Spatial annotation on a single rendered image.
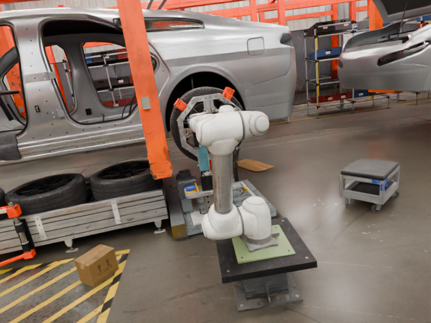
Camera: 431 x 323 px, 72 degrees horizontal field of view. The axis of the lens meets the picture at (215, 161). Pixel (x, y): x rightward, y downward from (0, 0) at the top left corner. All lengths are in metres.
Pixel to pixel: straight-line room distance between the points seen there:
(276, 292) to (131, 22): 2.01
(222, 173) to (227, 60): 1.74
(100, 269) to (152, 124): 1.11
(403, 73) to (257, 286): 3.22
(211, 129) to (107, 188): 1.68
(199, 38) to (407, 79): 2.55
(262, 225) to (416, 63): 3.09
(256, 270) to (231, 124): 0.78
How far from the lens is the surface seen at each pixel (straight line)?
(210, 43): 2.96
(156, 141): 2.42
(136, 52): 2.38
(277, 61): 3.14
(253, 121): 1.28
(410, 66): 4.29
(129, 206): 2.68
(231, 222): 1.62
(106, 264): 2.37
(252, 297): 1.90
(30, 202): 2.93
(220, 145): 1.29
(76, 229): 2.81
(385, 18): 5.95
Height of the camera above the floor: 1.29
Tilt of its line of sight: 17 degrees down
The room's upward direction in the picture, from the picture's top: 8 degrees counter-clockwise
